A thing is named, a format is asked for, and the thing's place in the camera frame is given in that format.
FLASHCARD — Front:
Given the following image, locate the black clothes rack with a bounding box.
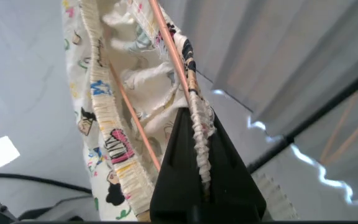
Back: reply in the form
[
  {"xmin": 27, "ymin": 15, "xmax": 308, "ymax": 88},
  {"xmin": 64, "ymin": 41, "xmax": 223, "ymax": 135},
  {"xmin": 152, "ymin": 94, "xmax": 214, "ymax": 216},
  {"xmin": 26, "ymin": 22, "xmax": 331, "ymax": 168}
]
[{"xmin": 246, "ymin": 63, "xmax": 358, "ymax": 175}]

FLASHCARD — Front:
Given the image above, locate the white laundry basket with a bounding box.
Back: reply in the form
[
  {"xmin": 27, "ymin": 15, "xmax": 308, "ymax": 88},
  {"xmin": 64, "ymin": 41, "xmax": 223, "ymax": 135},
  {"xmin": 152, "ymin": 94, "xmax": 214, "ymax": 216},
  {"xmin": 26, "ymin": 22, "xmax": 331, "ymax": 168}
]
[{"xmin": 252, "ymin": 172, "xmax": 300, "ymax": 222}]

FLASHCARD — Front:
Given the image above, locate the black cable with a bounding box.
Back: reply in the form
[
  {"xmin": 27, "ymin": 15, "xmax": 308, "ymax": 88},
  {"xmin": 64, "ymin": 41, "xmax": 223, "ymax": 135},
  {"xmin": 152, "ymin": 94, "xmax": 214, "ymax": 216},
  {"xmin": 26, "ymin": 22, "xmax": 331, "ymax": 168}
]
[{"xmin": 0, "ymin": 172, "xmax": 93, "ymax": 194}]

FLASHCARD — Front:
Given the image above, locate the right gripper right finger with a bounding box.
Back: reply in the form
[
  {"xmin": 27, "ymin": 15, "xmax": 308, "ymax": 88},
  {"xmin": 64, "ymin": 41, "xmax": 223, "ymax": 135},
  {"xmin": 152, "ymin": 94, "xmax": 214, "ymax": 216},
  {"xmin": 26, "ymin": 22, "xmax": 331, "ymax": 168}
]
[{"xmin": 208, "ymin": 114, "xmax": 267, "ymax": 222}]

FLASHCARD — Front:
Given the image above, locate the cream printed garment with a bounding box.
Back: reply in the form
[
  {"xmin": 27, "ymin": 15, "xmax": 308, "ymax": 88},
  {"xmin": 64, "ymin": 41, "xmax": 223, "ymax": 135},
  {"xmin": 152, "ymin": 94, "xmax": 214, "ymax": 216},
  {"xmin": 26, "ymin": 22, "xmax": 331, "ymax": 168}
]
[{"xmin": 61, "ymin": 0, "xmax": 217, "ymax": 222}]

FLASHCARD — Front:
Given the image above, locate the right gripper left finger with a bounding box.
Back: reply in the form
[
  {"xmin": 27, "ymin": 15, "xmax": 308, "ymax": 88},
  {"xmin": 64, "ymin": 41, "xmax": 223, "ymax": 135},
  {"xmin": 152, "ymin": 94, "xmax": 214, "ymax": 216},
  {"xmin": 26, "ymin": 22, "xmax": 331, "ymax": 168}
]
[{"xmin": 149, "ymin": 107, "xmax": 205, "ymax": 222}]

